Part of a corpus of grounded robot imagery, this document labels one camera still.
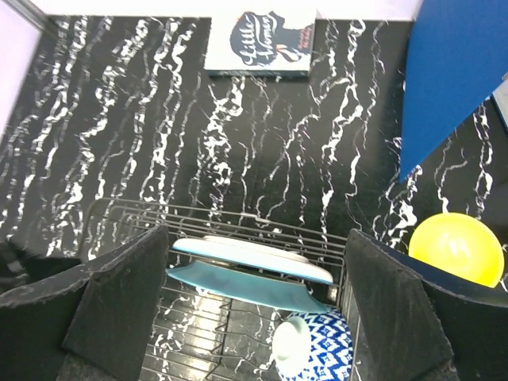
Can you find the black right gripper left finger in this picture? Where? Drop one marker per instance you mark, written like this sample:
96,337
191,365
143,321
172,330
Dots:
66,319

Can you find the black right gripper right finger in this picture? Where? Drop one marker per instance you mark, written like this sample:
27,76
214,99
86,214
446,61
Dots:
422,323

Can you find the blue white patterned bowl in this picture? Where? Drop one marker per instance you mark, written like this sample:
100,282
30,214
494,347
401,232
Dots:
313,346

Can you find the yellow-green bowl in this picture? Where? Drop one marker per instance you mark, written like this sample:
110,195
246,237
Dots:
460,245

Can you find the teal scalloped plate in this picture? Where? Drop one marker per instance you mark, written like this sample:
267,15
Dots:
248,287

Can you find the white plate with red pattern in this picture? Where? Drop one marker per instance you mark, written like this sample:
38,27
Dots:
254,255

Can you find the blue file binder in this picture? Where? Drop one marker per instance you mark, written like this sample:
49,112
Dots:
457,56

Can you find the little women book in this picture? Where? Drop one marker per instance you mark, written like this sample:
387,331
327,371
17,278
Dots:
264,42

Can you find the wire dish rack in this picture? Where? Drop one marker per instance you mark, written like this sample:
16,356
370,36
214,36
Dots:
197,334

